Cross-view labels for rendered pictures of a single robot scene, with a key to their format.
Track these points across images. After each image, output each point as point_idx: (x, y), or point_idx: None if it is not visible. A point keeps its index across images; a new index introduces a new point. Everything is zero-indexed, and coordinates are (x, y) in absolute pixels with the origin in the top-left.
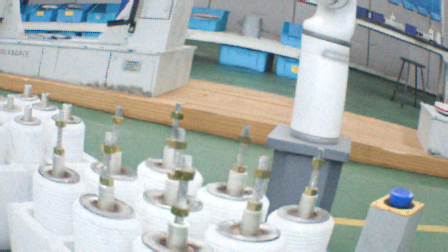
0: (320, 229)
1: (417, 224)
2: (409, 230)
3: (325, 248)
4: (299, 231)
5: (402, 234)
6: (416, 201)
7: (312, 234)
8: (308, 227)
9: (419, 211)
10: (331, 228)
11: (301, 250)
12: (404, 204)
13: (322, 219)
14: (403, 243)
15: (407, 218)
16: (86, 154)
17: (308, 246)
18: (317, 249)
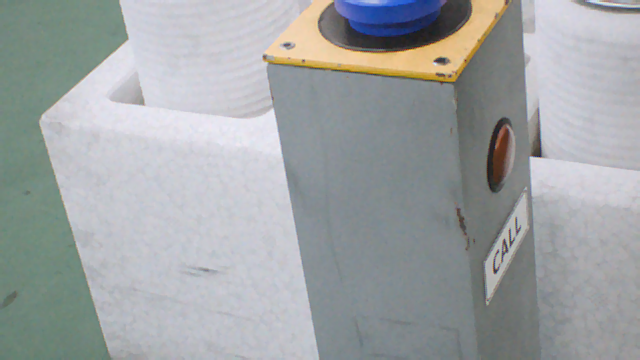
0: (574, 28)
1: (440, 146)
2: (340, 132)
3: (638, 111)
4: (536, 9)
5: (275, 119)
6: (464, 47)
7: (557, 34)
8: (551, 6)
9: (395, 85)
10: (635, 46)
11: (547, 74)
12: (352, 20)
13: (604, 1)
14: (327, 169)
15: (267, 65)
16: None
17: (557, 70)
18: (586, 95)
